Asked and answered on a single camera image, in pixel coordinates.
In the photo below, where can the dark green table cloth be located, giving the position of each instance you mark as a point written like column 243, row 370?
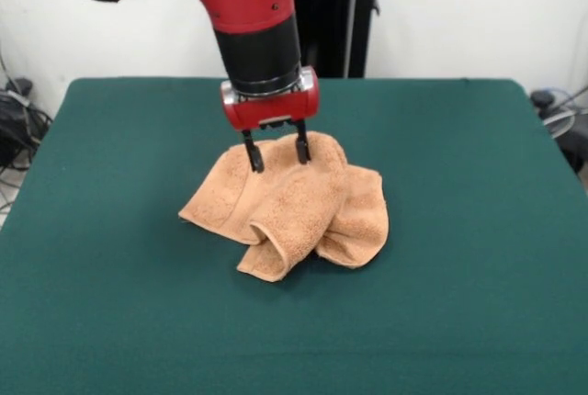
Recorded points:
column 115, row 275

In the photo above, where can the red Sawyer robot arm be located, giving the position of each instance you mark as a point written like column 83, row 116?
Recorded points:
column 257, row 46

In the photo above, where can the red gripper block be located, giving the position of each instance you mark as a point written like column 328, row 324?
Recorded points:
column 275, row 108

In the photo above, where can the tan terry towel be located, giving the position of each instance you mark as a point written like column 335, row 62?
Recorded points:
column 294, row 211

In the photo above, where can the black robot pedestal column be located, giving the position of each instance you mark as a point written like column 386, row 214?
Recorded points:
column 335, row 14

